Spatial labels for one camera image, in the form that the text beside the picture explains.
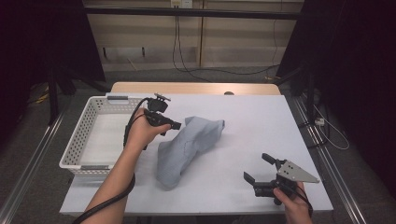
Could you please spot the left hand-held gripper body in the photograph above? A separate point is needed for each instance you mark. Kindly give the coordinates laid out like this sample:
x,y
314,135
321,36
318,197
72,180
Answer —
x,y
157,107

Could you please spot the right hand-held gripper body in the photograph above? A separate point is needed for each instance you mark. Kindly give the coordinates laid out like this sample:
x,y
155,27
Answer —
x,y
292,174

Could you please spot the light blue tank top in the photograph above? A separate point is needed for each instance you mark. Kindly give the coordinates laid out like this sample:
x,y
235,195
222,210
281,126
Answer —
x,y
186,146

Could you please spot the white perforated basket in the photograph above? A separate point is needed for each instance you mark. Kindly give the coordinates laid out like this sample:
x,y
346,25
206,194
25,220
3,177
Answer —
x,y
102,137

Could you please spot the person's right hand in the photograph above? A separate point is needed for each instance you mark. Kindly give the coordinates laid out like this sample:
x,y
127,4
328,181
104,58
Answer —
x,y
295,203

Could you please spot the person's left hand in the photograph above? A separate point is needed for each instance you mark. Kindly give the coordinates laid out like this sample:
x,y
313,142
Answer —
x,y
140,132

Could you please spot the white power plug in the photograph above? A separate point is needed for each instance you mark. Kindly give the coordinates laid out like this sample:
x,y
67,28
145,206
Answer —
x,y
319,122

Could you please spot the dark round table grommet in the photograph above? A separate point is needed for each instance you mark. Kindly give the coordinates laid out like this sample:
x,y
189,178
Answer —
x,y
229,93

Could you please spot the black metal stand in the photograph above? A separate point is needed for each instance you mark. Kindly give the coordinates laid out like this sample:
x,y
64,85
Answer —
x,y
53,102
310,99

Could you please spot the black horizontal bar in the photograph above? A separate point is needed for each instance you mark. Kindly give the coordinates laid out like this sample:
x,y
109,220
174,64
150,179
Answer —
x,y
193,13

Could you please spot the black curtain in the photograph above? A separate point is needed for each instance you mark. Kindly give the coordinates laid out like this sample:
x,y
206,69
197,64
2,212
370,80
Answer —
x,y
351,77
46,37

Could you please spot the metal floor rail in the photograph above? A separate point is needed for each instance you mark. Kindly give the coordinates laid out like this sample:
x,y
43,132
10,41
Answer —
x,y
39,157
334,172

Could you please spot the white wall socket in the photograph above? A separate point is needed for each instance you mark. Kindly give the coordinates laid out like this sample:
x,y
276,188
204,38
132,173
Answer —
x,y
181,3

